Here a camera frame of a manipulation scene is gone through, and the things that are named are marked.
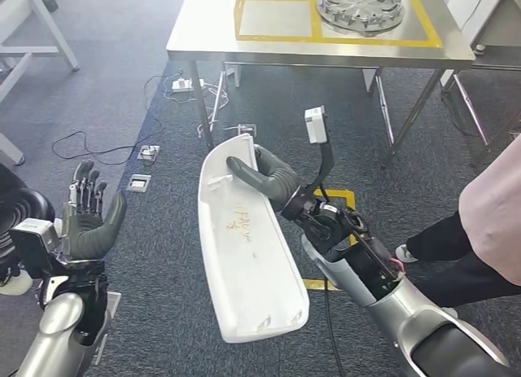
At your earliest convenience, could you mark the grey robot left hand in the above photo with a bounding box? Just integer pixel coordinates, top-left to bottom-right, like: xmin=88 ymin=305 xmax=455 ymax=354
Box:
xmin=61 ymin=160 xmax=128 ymax=262

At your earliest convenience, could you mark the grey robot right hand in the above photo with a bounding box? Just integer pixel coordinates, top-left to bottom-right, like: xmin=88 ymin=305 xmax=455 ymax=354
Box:
xmin=226 ymin=143 xmax=304 ymax=213

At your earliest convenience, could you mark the white plastic shell part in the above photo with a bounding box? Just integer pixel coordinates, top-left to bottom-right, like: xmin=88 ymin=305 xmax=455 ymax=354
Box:
xmin=197 ymin=133 xmax=310 ymax=344

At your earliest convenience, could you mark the steel workbench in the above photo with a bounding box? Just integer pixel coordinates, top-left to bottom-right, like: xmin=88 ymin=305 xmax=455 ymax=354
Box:
xmin=166 ymin=0 xmax=476 ymax=169
xmin=440 ymin=0 xmax=521 ymax=168

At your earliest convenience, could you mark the white workbench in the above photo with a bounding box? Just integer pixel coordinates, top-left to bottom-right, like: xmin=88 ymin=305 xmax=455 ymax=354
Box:
xmin=0 ymin=0 xmax=80 ymax=166

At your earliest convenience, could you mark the steel floor socket box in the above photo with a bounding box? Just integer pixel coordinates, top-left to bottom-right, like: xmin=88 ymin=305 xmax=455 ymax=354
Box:
xmin=126 ymin=173 xmax=152 ymax=195
xmin=92 ymin=291 xmax=122 ymax=366
xmin=137 ymin=144 xmax=161 ymax=163
xmin=224 ymin=123 xmax=257 ymax=139

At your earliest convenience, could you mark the white power strip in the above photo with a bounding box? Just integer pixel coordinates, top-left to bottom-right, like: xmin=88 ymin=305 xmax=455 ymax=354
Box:
xmin=171 ymin=77 xmax=205 ymax=94

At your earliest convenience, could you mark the grey wheel hubcap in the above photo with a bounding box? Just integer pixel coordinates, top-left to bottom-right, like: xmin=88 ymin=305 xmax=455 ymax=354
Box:
xmin=316 ymin=0 xmax=406 ymax=37

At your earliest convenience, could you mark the person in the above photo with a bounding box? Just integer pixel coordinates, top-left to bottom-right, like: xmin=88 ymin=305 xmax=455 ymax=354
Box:
xmin=395 ymin=134 xmax=521 ymax=309

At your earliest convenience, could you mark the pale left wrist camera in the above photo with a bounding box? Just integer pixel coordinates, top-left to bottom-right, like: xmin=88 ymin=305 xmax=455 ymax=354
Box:
xmin=8 ymin=217 xmax=62 ymax=278

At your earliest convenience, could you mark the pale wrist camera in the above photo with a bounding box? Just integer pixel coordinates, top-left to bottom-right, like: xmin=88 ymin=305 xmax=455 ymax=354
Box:
xmin=8 ymin=217 xmax=62 ymax=278
xmin=304 ymin=105 xmax=328 ymax=145

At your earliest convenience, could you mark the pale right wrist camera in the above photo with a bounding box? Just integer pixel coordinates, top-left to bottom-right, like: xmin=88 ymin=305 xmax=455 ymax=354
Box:
xmin=304 ymin=105 xmax=328 ymax=145

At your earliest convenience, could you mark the black floor cable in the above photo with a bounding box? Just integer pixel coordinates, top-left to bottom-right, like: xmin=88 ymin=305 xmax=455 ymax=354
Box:
xmin=51 ymin=73 xmax=165 ymax=166

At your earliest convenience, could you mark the white floor cable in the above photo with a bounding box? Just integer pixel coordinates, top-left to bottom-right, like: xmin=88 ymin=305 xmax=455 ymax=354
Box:
xmin=162 ymin=69 xmax=230 ymax=139

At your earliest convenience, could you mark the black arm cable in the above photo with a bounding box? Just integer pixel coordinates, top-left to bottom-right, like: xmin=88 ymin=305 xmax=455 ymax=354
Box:
xmin=323 ymin=277 xmax=347 ymax=377

